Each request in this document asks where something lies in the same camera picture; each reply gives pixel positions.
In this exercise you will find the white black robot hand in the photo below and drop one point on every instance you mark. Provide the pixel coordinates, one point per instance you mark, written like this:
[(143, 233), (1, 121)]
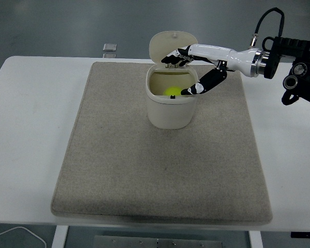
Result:
[(222, 55)]

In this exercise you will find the yellow-green tennis ball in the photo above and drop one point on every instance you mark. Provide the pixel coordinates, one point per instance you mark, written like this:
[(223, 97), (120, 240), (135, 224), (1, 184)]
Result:
[(171, 91)]

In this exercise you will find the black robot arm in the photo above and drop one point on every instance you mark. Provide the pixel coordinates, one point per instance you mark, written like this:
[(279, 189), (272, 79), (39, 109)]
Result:
[(286, 55)]

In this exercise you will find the cream lidded plastic bin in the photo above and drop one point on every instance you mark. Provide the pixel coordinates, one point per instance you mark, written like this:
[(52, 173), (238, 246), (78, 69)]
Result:
[(170, 112)]

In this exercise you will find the silver floor outlet plate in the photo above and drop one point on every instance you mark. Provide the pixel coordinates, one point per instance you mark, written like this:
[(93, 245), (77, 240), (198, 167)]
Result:
[(109, 55), (110, 47)]

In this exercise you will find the beige fabric mat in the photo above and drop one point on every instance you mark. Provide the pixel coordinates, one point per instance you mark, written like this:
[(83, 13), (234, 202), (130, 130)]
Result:
[(160, 165)]

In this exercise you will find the white table leg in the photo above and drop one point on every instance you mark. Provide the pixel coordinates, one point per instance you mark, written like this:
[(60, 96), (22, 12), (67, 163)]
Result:
[(60, 237), (255, 239)]

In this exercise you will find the black table control panel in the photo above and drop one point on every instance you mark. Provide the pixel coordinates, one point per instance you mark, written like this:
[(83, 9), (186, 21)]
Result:
[(306, 235)]

